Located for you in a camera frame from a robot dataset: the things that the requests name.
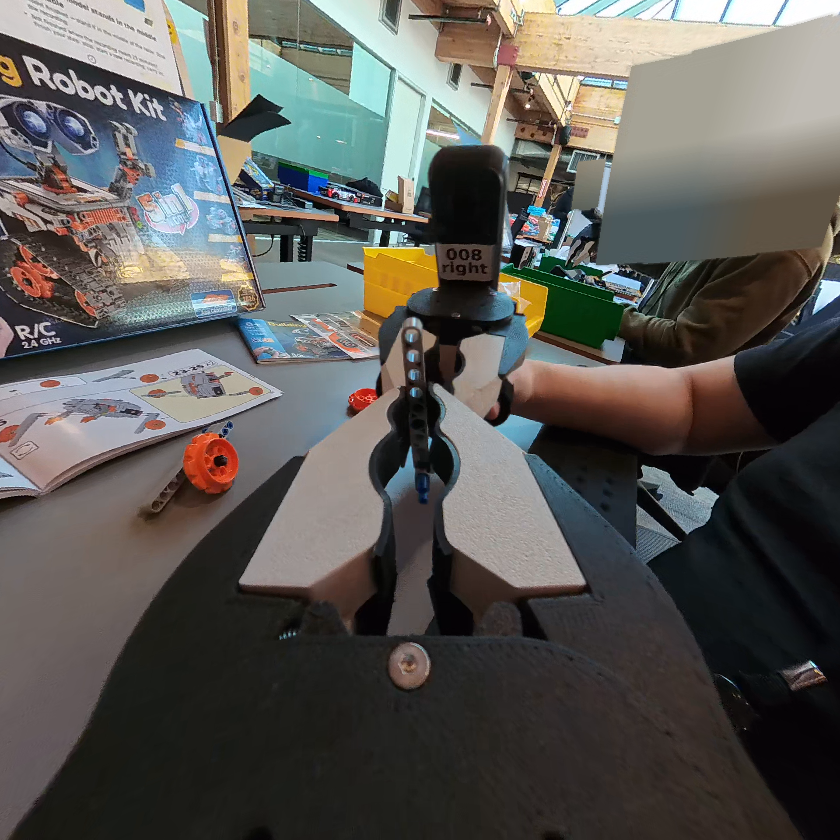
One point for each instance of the colourful toy box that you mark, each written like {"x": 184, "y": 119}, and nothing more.
{"x": 253, "y": 180}

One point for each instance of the black perforated panel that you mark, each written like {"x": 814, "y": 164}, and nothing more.
{"x": 590, "y": 479}

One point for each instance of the person's black clothed torso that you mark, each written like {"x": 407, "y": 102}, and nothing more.
{"x": 774, "y": 525}

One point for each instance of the metal clip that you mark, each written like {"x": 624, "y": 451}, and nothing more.
{"x": 806, "y": 674}

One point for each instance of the black bag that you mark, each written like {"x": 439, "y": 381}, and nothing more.
{"x": 364, "y": 189}

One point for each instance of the grey perforated building beam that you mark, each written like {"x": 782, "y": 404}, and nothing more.
{"x": 413, "y": 358}

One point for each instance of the blue and green box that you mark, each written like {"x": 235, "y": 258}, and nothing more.
{"x": 302, "y": 176}

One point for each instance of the orange toy wheel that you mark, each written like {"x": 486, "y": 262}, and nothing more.
{"x": 208, "y": 464}

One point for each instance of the yellow storage bin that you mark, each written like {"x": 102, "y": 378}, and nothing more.
{"x": 394, "y": 282}

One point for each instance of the grey desk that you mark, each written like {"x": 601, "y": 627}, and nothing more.
{"x": 295, "y": 407}

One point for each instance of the blue connector pin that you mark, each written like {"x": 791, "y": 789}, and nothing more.
{"x": 423, "y": 489}

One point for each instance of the robot kit box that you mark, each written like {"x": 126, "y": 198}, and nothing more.
{"x": 98, "y": 216}

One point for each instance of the wooden post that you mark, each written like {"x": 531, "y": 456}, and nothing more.
{"x": 229, "y": 59}

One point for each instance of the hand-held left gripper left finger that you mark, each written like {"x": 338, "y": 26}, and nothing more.
{"x": 315, "y": 512}

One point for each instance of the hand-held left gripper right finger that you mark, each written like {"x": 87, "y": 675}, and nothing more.
{"x": 512, "y": 512}

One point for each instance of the cardboard piece with black flap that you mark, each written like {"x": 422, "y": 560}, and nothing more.
{"x": 253, "y": 121}

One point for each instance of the long wooden desk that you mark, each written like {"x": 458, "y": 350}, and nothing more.
{"x": 367, "y": 211}

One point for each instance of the small cardboard box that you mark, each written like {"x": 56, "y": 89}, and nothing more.
{"x": 407, "y": 193}

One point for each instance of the person's right forearm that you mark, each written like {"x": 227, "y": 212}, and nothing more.
{"x": 623, "y": 407}

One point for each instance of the office chair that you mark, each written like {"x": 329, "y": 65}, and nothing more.
{"x": 663, "y": 525}

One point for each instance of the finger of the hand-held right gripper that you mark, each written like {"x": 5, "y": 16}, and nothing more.
{"x": 479, "y": 374}
{"x": 394, "y": 364}

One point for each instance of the small orange hub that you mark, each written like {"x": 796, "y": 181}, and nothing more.
{"x": 362, "y": 400}

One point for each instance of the open instruction booklet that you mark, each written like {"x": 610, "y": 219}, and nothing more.
{"x": 98, "y": 420}

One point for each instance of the wooden desk with black legs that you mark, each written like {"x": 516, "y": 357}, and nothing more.
{"x": 289, "y": 215}

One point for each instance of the orange wheel on grey beam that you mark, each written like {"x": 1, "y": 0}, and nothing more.
{"x": 161, "y": 495}

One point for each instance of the toy car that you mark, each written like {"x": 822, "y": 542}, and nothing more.
{"x": 341, "y": 193}

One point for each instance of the small green storage bin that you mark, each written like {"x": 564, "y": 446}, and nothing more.
{"x": 568, "y": 266}

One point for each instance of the person's right hand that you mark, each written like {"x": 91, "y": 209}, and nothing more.
{"x": 530, "y": 390}

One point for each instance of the small blue booklet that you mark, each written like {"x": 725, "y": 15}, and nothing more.
{"x": 275, "y": 341}

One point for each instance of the printed paper sign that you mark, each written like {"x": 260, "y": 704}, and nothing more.
{"x": 85, "y": 39}

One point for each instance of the large green storage bin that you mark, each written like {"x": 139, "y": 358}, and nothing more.
{"x": 577, "y": 315}

